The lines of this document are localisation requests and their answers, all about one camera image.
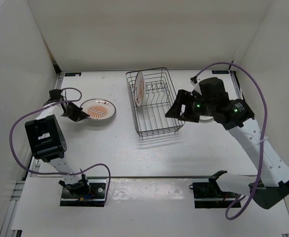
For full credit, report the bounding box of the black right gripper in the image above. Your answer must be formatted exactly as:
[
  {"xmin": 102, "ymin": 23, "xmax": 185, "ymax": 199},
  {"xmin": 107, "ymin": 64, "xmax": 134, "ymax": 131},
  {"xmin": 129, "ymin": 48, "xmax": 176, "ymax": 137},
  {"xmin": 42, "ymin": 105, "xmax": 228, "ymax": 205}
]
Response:
[{"xmin": 165, "ymin": 90, "xmax": 215, "ymax": 123}]

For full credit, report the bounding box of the orange sunburst pattern plate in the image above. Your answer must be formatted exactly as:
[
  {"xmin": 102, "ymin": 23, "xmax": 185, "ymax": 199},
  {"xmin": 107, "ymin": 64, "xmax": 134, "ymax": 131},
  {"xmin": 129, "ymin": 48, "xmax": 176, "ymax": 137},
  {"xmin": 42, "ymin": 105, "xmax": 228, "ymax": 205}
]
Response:
[{"xmin": 80, "ymin": 98, "xmax": 116, "ymax": 120}]

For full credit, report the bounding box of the white plate with dark rim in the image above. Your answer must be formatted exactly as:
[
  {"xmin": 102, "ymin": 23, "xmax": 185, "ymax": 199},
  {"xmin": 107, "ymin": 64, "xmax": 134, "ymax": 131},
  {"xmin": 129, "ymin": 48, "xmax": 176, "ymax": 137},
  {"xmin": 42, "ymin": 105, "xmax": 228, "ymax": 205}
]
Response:
[{"xmin": 199, "ymin": 116, "xmax": 214, "ymax": 123}]

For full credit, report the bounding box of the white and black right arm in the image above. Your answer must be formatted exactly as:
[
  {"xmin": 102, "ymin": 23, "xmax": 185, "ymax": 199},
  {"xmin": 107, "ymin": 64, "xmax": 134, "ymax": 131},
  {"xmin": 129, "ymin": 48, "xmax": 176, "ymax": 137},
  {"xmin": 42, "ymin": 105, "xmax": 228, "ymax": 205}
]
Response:
[{"xmin": 165, "ymin": 77, "xmax": 289, "ymax": 209}]

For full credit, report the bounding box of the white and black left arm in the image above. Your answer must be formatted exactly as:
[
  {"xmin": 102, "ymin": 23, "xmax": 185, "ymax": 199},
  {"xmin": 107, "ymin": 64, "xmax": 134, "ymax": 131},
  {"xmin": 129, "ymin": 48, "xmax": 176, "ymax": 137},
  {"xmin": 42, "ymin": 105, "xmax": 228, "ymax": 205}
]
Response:
[{"xmin": 25, "ymin": 89, "xmax": 90, "ymax": 198}]

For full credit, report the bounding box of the grey wire dish rack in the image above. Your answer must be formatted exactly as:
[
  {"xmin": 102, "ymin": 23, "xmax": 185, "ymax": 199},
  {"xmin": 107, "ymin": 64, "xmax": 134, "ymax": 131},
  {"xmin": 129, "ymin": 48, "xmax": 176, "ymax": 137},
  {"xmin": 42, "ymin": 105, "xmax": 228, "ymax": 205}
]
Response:
[{"xmin": 126, "ymin": 67, "xmax": 184, "ymax": 140}]

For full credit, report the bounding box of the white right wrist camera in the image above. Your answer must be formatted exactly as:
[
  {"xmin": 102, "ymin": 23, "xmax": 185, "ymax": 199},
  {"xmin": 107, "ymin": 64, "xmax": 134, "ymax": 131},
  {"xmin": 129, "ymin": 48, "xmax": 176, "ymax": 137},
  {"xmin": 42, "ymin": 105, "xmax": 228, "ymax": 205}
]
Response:
[{"xmin": 190, "ymin": 81, "xmax": 202, "ymax": 97}]

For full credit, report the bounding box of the aluminium table edge rail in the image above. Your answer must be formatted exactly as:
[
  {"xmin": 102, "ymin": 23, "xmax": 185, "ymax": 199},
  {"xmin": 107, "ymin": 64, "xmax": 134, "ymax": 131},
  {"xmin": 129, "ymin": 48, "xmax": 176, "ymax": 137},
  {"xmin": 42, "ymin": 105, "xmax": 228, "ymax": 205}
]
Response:
[{"xmin": 26, "ymin": 172, "xmax": 263, "ymax": 180}]

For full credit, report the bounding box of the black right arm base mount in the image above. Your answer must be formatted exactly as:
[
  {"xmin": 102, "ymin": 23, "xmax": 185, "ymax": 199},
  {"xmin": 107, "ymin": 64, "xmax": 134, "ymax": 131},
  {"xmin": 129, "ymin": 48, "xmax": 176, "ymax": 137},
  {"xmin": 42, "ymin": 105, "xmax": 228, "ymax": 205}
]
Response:
[{"xmin": 189, "ymin": 182, "xmax": 237, "ymax": 209}]

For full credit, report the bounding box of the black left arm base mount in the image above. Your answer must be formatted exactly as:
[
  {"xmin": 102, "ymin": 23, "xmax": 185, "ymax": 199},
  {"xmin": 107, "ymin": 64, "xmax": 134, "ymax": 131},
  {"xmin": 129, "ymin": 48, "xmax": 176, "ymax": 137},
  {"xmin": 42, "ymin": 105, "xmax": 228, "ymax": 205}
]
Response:
[{"xmin": 59, "ymin": 179, "xmax": 108, "ymax": 207}]

